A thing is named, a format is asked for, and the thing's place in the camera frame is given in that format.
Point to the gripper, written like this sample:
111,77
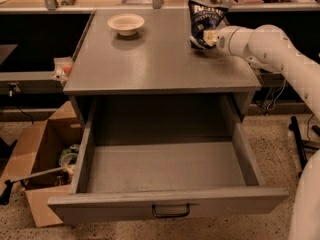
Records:
226,38

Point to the black stand leg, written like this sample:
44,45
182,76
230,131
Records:
294,127

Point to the blue chip bag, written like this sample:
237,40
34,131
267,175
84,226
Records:
203,17

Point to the white paper bowl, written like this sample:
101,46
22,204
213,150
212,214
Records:
126,24

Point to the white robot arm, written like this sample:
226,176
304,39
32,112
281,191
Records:
269,45

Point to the items inside cardboard box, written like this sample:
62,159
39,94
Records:
67,161

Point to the grey cabinet counter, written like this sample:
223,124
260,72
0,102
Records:
158,60

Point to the grey open drawer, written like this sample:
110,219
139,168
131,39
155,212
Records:
138,151

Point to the cardboard box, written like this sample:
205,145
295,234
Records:
38,148

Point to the black drawer handle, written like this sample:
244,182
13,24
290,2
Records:
170,211

